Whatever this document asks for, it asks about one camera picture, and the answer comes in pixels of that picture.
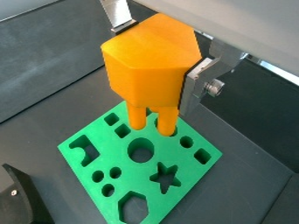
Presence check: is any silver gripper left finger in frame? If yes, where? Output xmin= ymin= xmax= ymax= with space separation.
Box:
xmin=99 ymin=0 xmax=137 ymax=35

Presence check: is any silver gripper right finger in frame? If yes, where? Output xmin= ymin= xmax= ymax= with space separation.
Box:
xmin=179 ymin=38 xmax=247 ymax=116

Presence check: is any orange three-prong block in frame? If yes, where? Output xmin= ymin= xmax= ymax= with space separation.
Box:
xmin=100 ymin=13 xmax=202 ymax=136

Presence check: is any green shape-sorter board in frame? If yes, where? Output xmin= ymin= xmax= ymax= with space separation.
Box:
xmin=59 ymin=102 xmax=222 ymax=224

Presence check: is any black bracket with screw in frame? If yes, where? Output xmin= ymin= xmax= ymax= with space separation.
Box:
xmin=0 ymin=164 xmax=55 ymax=224

